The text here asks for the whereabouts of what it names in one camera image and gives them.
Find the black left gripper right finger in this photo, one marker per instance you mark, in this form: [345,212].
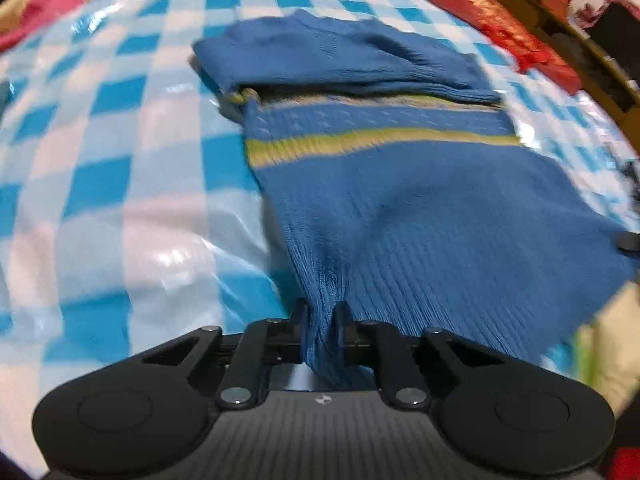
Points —
[350,345]

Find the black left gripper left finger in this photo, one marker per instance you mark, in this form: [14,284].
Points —
[296,333]

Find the blue striped knit sweater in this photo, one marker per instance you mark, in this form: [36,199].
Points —
[402,191]

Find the blue white checkered plastic sheet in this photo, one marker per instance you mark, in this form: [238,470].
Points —
[128,214]

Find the red printed tote bag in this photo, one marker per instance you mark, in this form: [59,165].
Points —
[503,30]

